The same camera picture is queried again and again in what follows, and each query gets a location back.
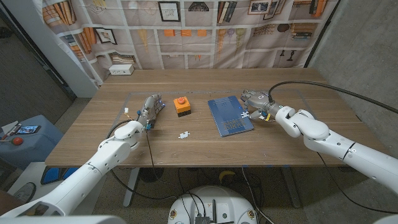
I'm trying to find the blue notebook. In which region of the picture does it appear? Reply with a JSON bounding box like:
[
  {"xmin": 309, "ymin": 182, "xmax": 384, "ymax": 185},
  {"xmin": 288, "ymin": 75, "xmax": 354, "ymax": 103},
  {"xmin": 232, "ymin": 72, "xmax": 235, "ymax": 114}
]
[{"xmin": 207, "ymin": 95, "xmax": 255, "ymax": 138}]

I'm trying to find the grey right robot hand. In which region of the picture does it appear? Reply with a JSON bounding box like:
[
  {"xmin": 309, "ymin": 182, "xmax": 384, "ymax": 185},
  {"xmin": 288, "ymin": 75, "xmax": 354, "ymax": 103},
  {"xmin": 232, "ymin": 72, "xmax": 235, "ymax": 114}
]
[{"xmin": 241, "ymin": 89, "xmax": 284, "ymax": 122}]

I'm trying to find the printed bookshelf backdrop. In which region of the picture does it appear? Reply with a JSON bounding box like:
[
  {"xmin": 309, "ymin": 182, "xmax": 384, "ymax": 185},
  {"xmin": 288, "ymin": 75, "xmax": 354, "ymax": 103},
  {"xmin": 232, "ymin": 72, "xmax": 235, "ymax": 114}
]
[{"xmin": 42, "ymin": 0, "xmax": 340, "ymax": 91}]

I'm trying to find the smartphone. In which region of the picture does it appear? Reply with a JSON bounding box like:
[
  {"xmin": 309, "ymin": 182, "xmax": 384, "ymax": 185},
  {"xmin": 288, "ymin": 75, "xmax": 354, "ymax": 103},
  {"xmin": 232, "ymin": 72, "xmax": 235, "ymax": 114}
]
[{"xmin": 15, "ymin": 124, "xmax": 42, "ymax": 135}]

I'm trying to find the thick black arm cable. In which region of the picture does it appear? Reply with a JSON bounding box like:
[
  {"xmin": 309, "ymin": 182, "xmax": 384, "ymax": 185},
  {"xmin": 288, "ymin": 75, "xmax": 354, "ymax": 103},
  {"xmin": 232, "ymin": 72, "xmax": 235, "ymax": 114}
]
[
  {"xmin": 104, "ymin": 119, "xmax": 178, "ymax": 200},
  {"xmin": 267, "ymin": 80, "xmax": 398, "ymax": 114}
]

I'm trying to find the yellow curved object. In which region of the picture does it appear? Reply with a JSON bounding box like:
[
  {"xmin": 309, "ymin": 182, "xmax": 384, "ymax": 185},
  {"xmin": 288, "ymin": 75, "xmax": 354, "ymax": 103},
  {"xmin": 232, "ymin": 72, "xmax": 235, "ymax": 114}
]
[{"xmin": 218, "ymin": 169, "xmax": 236, "ymax": 184}]

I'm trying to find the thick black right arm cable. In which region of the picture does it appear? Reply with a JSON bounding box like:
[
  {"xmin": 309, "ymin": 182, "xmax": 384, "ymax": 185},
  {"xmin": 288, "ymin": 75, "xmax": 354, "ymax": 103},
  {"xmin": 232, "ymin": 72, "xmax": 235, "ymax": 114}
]
[{"xmin": 267, "ymin": 80, "xmax": 398, "ymax": 114}]

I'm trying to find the white table leg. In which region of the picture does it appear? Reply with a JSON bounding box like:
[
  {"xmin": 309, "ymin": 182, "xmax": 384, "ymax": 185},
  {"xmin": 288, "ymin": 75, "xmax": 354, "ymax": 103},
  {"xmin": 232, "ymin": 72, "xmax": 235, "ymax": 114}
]
[{"xmin": 123, "ymin": 167, "xmax": 141, "ymax": 208}]

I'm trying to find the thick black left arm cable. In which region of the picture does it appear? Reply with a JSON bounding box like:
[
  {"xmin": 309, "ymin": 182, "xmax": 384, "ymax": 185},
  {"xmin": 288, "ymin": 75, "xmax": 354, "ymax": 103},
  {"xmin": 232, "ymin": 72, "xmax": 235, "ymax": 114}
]
[{"xmin": 104, "ymin": 119, "xmax": 178, "ymax": 200}]

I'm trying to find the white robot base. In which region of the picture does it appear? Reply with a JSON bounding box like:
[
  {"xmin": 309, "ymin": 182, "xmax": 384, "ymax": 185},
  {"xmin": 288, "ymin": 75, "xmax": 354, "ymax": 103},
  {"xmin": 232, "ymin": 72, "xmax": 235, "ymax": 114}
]
[{"xmin": 167, "ymin": 185, "xmax": 258, "ymax": 224}]

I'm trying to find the white robot torso edge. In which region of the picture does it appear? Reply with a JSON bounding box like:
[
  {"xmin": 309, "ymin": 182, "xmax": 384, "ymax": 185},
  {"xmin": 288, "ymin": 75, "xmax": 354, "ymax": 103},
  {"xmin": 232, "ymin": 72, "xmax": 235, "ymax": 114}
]
[{"xmin": 0, "ymin": 215, "xmax": 127, "ymax": 224}]

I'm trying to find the black round fan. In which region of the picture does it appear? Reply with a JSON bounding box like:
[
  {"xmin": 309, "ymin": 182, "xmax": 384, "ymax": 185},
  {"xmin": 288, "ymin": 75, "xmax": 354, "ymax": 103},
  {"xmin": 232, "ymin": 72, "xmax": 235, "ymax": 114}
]
[{"xmin": 139, "ymin": 167, "xmax": 165, "ymax": 184}]

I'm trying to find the grey table leg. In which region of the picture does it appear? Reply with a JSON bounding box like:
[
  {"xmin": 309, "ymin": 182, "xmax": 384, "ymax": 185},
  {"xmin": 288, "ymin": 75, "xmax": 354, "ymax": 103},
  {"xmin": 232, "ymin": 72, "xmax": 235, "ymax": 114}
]
[{"xmin": 281, "ymin": 166, "xmax": 302, "ymax": 208}]

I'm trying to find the black backdrop stand pole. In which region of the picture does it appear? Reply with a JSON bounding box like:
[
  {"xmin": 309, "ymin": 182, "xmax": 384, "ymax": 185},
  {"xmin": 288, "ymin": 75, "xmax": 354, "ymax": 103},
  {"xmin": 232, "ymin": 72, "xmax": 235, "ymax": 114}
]
[{"xmin": 303, "ymin": 0, "xmax": 341, "ymax": 68}]

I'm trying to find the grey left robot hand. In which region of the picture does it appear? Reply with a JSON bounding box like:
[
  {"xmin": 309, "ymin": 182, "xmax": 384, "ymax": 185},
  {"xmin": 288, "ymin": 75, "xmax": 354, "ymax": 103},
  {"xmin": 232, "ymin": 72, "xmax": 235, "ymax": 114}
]
[{"xmin": 136, "ymin": 94, "xmax": 166, "ymax": 131}]

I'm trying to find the white power strip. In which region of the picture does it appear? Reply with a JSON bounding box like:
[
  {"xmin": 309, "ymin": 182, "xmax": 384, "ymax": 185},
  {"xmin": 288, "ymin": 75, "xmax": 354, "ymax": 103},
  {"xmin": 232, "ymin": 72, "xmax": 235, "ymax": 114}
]
[{"xmin": 108, "ymin": 63, "xmax": 135, "ymax": 76}]

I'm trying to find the white platform with blue pads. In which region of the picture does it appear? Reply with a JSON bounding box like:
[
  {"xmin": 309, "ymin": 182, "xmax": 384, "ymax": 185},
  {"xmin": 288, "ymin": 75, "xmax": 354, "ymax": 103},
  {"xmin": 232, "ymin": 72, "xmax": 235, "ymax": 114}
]
[{"xmin": 7, "ymin": 161, "xmax": 106, "ymax": 215}]

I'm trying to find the orange emergency button box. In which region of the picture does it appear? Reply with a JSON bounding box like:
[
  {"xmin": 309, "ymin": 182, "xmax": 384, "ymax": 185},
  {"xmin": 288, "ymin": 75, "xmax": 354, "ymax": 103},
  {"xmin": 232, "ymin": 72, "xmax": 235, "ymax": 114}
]
[{"xmin": 173, "ymin": 96, "xmax": 192, "ymax": 118}]

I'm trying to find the white paper sheet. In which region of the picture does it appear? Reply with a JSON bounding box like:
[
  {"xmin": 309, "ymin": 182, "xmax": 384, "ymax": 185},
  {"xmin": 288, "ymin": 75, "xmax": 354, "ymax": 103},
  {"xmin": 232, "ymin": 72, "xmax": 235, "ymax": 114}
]
[{"xmin": 1, "ymin": 120, "xmax": 19, "ymax": 135}]

